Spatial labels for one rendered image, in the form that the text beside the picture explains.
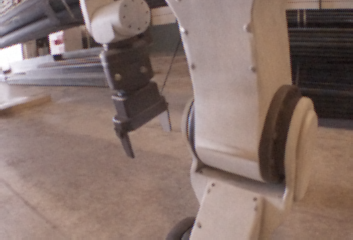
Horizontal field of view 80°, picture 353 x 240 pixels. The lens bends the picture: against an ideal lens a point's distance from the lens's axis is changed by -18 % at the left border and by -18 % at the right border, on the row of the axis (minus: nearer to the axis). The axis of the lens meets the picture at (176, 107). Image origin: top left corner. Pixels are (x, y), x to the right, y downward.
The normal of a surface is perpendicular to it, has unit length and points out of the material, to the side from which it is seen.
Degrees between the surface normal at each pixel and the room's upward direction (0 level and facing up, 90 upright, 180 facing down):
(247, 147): 89
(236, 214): 60
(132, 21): 90
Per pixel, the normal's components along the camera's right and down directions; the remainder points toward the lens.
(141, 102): 0.72, 0.13
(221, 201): -0.63, -0.27
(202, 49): -0.66, 0.41
